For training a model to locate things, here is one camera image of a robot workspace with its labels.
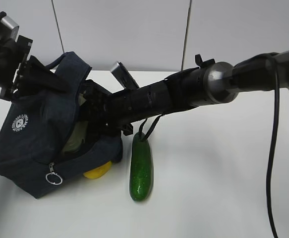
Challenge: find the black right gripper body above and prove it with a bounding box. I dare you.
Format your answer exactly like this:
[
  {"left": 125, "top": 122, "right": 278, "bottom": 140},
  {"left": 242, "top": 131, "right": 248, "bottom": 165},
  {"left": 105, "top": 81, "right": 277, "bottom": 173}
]
[{"left": 83, "top": 84, "right": 134, "bottom": 136}]

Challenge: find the green lidded food container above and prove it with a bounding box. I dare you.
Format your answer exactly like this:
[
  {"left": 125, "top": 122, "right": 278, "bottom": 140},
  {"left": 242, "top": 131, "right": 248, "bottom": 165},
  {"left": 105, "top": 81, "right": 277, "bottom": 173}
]
[{"left": 61, "top": 93, "right": 89, "bottom": 156}]

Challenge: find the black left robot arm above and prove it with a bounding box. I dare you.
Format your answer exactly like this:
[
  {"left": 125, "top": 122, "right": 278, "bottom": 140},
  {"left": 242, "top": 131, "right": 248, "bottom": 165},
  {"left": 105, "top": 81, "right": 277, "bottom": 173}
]
[{"left": 0, "top": 11, "right": 70, "bottom": 101}]

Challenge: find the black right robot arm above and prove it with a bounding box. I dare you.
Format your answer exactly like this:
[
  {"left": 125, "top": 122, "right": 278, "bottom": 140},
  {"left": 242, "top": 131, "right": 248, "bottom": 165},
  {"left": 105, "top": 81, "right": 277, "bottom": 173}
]
[{"left": 80, "top": 51, "right": 289, "bottom": 135}]

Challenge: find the yellow lemon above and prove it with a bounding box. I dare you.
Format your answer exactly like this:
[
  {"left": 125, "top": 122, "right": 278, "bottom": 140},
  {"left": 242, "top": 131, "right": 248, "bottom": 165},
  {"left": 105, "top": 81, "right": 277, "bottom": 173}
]
[{"left": 83, "top": 161, "right": 112, "bottom": 179}]

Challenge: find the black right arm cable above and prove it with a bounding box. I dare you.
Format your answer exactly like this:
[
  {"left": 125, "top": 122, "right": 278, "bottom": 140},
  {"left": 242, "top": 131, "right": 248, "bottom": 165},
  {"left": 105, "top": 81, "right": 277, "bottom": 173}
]
[{"left": 139, "top": 53, "right": 281, "bottom": 238}]

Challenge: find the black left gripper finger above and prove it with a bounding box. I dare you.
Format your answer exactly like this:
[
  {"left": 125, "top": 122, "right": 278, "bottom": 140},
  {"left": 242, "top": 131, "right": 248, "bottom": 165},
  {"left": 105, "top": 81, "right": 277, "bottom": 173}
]
[{"left": 22, "top": 56, "right": 70, "bottom": 96}]

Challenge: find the dark navy lunch bag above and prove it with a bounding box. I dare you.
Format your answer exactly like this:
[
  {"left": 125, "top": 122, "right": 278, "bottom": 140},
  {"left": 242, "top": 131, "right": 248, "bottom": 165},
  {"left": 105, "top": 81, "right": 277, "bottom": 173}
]
[{"left": 0, "top": 52, "right": 123, "bottom": 198}]

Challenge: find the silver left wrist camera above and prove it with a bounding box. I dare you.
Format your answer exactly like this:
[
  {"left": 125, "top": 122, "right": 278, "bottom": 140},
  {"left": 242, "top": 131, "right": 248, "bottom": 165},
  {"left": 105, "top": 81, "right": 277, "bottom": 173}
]
[{"left": 0, "top": 11, "right": 19, "bottom": 42}]

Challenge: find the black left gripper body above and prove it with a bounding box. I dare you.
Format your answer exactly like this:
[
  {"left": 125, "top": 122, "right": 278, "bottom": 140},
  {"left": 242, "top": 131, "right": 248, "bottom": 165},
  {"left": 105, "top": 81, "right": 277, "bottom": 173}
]
[{"left": 0, "top": 35, "right": 33, "bottom": 101}]

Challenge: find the green cucumber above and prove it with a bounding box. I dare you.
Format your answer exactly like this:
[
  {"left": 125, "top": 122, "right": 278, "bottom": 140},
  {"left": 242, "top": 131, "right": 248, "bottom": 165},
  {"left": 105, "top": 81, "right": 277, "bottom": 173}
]
[{"left": 129, "top": 132, "right": 153, "bottom": 202}]

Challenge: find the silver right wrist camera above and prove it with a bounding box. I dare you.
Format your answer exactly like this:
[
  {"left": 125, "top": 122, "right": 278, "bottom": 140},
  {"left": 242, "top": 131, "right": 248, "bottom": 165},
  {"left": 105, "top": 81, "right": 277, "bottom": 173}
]
[{"left": 110, "top": 61, "right": 139, "bottom": 90}]

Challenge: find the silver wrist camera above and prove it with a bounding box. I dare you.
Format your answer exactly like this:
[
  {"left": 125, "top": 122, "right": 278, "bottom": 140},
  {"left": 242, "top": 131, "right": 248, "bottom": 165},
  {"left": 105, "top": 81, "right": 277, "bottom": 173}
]
[
  {"left": 0, "top": 11, "right": 19, "bottom": 42},
  {"left": 110, "top": 61, "right": 139, "bottom": 90}
]

